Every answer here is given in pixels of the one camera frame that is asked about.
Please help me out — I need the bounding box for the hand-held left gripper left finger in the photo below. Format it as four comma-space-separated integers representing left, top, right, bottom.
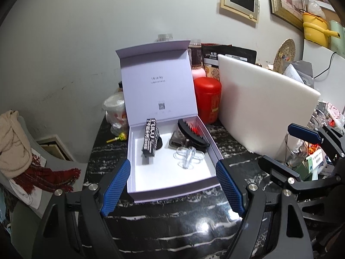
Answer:
32, 158, 132, 259

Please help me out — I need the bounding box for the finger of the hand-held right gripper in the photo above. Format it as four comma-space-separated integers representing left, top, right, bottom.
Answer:
287, 123, 345, 158
258, 155, 345, 195

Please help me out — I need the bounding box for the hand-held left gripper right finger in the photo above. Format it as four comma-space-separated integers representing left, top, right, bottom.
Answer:
215, 159, 314, 259

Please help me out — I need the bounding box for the clear plastic propeller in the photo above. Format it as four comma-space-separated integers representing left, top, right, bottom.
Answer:
174, 146, 206, 170

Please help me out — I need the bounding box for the black hair claw clip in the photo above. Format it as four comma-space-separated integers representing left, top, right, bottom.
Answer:
177, 119, 211, 152

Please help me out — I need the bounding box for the white hinged gift box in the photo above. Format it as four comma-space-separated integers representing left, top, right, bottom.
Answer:
115, 40, 224, 204

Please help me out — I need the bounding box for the clear glass cup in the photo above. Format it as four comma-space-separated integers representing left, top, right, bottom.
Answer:
284, 133, 310, 168

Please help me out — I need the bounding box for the green white carton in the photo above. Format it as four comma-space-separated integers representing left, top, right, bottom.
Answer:
294, 148, 328, 181

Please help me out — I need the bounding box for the pink printed packet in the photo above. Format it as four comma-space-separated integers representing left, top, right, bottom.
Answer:
319, 101, 344, 122

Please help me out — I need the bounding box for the white foam board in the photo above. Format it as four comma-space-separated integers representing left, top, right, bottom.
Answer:
217, 54, 322, 162

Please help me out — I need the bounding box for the yellow lollipop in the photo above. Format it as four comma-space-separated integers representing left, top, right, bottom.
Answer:
106, 132, 128, 144

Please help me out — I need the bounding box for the white appliance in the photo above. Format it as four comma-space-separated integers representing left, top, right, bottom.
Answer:
302, 39, 345, 114

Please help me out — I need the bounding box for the grey bag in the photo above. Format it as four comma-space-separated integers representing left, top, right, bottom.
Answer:
284, 61, 314, 87

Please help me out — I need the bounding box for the red plaid scarf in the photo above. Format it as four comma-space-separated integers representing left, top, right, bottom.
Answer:
12, 154, 81, 195

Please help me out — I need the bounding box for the clear plastic cup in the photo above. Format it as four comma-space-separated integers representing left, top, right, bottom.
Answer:
102, 93, 129, 137

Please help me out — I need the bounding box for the round woven trivet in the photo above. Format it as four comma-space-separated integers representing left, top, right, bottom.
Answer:
273, 38, 296, 74

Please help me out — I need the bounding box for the red plastic canister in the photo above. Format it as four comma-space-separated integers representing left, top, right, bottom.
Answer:
194, 77, 222, 125

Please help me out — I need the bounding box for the pale green container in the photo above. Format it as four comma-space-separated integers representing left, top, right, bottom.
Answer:
329, 20, 345, 56

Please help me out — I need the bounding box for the yellow pot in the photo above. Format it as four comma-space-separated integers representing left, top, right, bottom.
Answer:
302, 12, 340, 48

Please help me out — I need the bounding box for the beige knitted cloth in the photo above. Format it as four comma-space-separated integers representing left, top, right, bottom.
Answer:
0, 110, 33, 179

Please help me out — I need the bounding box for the black printed snack bag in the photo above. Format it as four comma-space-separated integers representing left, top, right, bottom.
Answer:
201, 43, 257, 83

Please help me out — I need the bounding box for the pink bottle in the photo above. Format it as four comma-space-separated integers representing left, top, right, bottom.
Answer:
192, 67, 207, 80

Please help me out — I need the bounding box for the white plastic bag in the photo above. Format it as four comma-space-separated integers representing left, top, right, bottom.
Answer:
307, 0, 335, 19

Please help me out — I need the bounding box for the clear jar with brown label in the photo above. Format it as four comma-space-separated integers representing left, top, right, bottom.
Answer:
188, 40, 203, 71

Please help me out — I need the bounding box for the wooden picture frame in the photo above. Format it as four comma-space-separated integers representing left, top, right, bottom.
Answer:
35, 134, 74, 162

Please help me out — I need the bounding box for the black cable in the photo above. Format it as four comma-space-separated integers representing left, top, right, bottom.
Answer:
313, 51, 339, 79

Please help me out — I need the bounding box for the cream wall intercom panel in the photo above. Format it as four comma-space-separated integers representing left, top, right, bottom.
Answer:
220, 0, 260, 23

